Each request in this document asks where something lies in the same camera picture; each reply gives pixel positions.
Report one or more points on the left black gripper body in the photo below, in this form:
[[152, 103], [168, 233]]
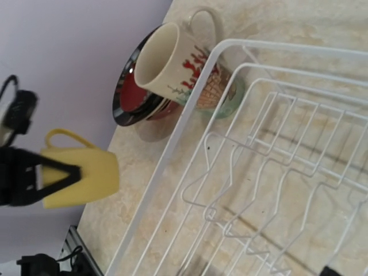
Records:
[[7, 177]]

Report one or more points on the white wire dish rack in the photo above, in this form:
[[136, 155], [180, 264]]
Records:
[[279, 187]]

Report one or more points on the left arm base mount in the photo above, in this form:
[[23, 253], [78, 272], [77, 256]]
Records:
[[43, 265]]

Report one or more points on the aluminium front frame rail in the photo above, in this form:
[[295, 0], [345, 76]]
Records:
[[82, 262]]

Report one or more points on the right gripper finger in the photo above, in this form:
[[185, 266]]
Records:
[[331, 271]]

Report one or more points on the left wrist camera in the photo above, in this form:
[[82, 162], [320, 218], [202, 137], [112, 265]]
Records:
[[18, 114]]

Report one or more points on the teal floral mug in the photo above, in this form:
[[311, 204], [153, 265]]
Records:
[[171, 62]]

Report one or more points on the black plate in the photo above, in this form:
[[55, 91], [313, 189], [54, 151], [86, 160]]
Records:
[[123, 118]]

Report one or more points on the yellow cup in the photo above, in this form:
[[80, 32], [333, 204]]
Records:
[[99, 169]]

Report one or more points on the dark red oval dish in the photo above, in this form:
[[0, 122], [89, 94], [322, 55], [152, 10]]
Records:
[[132, 96]]

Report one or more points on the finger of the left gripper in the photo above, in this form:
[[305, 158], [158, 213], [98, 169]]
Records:
[[34, 177]]

